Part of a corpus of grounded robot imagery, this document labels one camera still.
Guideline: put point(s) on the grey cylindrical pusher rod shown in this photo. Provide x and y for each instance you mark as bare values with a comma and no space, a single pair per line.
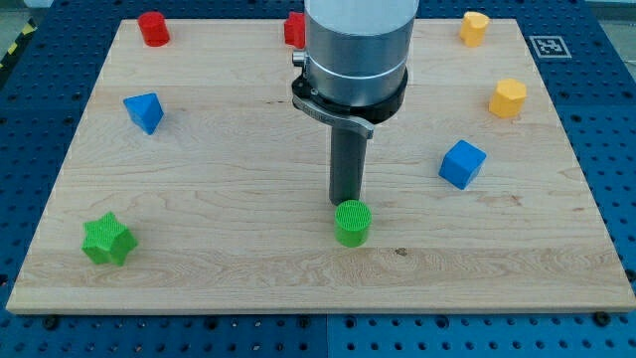
347,161

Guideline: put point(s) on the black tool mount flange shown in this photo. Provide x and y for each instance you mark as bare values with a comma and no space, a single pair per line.
357,119

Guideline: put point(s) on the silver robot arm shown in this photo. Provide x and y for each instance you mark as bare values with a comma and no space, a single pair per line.
354,77

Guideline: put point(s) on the blue cube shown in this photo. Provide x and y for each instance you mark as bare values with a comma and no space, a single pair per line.
461,164

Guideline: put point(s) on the yellow hexagon block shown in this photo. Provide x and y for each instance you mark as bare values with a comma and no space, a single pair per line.
508,98

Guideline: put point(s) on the green cylinder block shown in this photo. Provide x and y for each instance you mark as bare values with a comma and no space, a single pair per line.
352,220

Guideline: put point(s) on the red star block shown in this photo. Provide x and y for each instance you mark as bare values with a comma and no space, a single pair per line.
294,30

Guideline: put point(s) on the yellow heart block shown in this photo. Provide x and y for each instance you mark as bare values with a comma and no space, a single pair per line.
473,28

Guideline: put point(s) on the wooden board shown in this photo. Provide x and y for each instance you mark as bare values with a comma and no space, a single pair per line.
228,198

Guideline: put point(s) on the white fiducial marker tag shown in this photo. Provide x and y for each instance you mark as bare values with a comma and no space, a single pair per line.
550,47

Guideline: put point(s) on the blue triangle block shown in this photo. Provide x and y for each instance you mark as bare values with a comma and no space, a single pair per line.
145,111

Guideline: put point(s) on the red cylinder block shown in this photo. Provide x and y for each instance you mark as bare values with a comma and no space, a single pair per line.
153,28

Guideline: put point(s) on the green star block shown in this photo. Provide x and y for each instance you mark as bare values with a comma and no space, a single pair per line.
107,241

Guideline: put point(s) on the yellow black hazard tape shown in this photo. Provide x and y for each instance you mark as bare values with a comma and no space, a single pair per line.
18,47

